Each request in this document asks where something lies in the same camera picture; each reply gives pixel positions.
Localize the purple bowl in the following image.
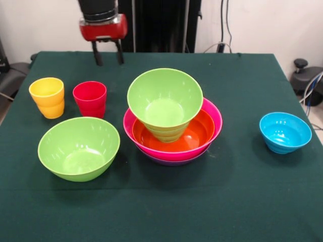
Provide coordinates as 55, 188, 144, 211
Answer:
143, 148, 210, 167

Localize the dark green tablecloth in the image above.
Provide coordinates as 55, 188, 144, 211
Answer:
0, 51, 323, 242

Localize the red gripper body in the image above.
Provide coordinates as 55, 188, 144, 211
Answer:
79, 14, 129, 43

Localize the pink bowl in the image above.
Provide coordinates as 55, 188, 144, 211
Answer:
123, 97, 224, 161

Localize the blue and white cable bundle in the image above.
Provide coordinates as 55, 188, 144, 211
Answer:
299, 72, 323, 106

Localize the large green bowl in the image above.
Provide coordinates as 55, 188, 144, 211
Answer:
37, 116, 121, 183

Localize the orange bowl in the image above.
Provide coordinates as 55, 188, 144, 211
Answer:
132, 108, 216, 151

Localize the medium green bowl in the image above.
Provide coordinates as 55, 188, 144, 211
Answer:
127, 68, 204, 129

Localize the black office chair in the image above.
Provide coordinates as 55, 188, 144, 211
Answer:
0, 37, 37, 101

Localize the red cup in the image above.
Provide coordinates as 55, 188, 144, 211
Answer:
72, 81, 107, 119

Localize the black wall cable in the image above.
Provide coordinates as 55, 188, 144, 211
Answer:
221, 0, 233, 53

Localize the yellow cup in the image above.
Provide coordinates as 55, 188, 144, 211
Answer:
28, 77, 65, 119

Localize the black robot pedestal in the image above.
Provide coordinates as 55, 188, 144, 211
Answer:
117, 0, 202, 53

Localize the small blue bowl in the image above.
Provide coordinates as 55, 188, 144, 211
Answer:
259, 112, 313, 154

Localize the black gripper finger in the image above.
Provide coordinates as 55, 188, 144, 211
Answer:
91, 41, 104, 67
115, 39, 125, 65

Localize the black chair with round knob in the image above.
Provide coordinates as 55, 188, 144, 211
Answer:
290, 58, 323, 106

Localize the small ribbed green bowl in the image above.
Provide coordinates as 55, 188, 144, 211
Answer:
145, 123, 188, 144

